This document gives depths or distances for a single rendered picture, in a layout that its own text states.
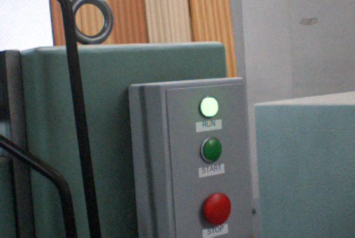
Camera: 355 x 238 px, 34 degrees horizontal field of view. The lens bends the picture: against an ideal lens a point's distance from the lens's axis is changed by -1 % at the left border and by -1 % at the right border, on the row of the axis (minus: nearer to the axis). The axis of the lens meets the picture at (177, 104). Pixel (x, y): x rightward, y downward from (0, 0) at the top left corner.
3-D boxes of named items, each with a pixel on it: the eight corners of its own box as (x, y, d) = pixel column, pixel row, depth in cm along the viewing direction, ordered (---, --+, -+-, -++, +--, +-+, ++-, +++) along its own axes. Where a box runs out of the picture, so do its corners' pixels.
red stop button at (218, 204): (202, 226, 54) (200, 195, 53) (227, 220, 55) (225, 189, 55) (208, 228, 53) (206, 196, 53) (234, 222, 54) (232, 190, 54)
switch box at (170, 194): (137, 247, 57) (126, 84, 56) (217, 227, 63) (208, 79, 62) (172, 261, 52) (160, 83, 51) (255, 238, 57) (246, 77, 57)
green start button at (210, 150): (201, 164, 53) (199, 138, 53) (221, 160, 55) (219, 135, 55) (205, 164, 53) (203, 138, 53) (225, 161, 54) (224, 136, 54)
